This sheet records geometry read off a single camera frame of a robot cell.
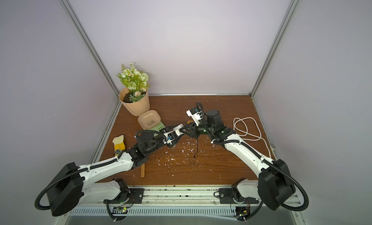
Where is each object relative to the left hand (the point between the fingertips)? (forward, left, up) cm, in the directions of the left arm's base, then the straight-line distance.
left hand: (180, 128), depth 73 cm
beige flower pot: (+23, +33, -12) cm, 42 cm away
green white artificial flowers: (+33, +31, +4) cm, 45 cm away
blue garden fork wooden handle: (-15, +22, -22) cm, 35 cm away
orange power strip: (+18, -3, -20) cm, 27 cm away
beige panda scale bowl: (+19, +26, -19) cm, 37 cm away
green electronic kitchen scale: (+13, +17, -20) cm, 29 cm away
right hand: (0, -1, +1) cm, 1 cm away
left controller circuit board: (-34, +31, -26) cm, 53 cm away
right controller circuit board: (-33, -32, -25) cm, 52 cm away
